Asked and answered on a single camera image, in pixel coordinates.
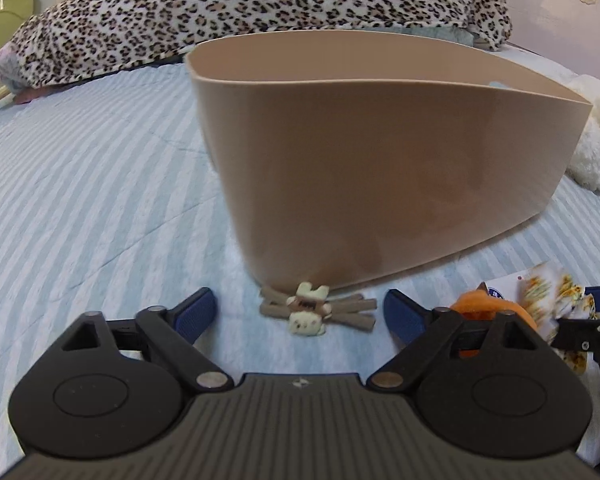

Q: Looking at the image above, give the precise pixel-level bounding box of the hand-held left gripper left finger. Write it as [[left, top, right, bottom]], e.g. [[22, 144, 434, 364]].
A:
[[60, 287, 234, 394]]

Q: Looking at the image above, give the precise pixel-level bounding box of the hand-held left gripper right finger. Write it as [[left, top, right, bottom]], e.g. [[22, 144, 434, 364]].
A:
[[369, 289, 549, 392]]

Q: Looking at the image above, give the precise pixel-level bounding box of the floral print packet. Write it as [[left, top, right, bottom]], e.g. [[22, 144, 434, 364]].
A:
[[484, 261, 598, 377]]

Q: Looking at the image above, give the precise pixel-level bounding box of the small bear stick toy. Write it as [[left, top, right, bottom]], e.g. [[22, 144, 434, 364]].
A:
[[259, 282, 378, 337]]

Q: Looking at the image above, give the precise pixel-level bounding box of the beige plastic storage basket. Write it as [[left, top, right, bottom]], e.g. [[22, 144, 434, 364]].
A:
[[184, 30, 594, 294]]

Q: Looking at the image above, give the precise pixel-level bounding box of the orange plush toy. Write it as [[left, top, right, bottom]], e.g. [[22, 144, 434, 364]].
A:
[[449, 285, 539, 360]]

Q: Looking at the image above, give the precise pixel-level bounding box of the blue striped bed sheet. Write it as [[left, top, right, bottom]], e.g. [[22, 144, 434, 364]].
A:
[[0, 42, 600, 480]]

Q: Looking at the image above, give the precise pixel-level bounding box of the white fluffy plush toy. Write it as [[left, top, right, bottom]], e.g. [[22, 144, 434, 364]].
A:
[[562, 74, 600, 195]]

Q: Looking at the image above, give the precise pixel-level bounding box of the pink cloth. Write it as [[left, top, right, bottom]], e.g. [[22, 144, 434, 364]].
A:
[[11, 87, 56, 106]]

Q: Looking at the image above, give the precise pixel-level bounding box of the light blue pillow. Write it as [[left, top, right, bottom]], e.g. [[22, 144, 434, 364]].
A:
[[430, 24, 491, 47]]

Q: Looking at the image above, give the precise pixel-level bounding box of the leopard print blanket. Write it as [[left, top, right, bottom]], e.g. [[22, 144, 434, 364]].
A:
[[0, 0, 513, 96]]

